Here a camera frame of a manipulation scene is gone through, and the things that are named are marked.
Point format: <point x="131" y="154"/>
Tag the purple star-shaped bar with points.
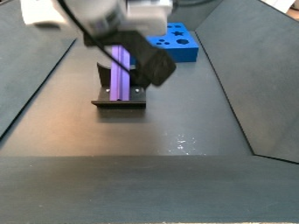
<point x="119" y="85"/>

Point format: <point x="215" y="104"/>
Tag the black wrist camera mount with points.
<point x="155" y="65"/>

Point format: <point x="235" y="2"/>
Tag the blue shape-sorting block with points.
<point x="178" y="43"/>

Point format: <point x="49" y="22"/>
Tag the white first gripper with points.
<point x="102" y="16"/>

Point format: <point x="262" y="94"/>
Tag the black curved fixture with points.
<point x="137" y="101"/>

